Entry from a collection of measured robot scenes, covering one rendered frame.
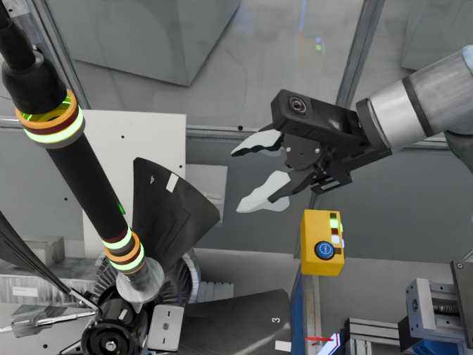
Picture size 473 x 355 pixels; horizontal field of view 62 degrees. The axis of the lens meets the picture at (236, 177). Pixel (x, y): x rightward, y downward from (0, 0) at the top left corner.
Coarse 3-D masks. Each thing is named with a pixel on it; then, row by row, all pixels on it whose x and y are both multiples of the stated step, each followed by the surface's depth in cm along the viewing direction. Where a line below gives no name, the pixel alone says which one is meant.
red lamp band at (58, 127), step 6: (78, 108) 30; (72, 114) 29; (66, 120) 29; (72, 120) 30; (24, 126) 29; (54, 126) 29; (60, 126) 29; (66, 126) 29; (30, 132) 29; (36, 132) 29; (42, 132) 29; (48, 132) 29; (54, 132) 29
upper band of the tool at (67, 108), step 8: (72, 96) 30; (64, 104) 32; (72, 104) 29; (16, 112) 29; (48, 112) 32; (56, 112) 33; (64, 112) 33; (72, 112) 29; (24, 120) 28; (32, 120) 32; (40, 120) 32; (56, 120) 28; (40, 128) 28
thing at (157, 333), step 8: (160, 312) 82; (176, 312) 83; (152, 320) 81; (160, 320) 81; (168, 320) 81; (176, 320) 81; (152, 328) 80; (160, 328) 80; (176, 328) 80; (152, 336) 79; (160, 336) 79; (168, 336) 79; (176, 336) 79; (152, 344) 78; (160, 344) 78; (168, 344) 78; (176, 344) 78
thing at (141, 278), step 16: (0, 32) 24; (16, 32) 24; (0, 48) 24; (16, 48) 25; (16, 64) 25; (32, 64) 26; (48, 64) 27; (16, 80) 26; (32, 80) 26; (48, 80) 27; (16, 96) 27; (32, 96) 27; (48, 96) 27; (64, 96) 29; (32, 112) 28; (144, 272) 54
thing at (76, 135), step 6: (84, 120) 32; (84, 126) 31; (78, 132) 31; (30, 138) 30; (72, 138) 30; (36, 144) 30; (42, 144) 30; (48, 144) 30; (54, 144) 30; (60, 144) 30; (66, 144) 30
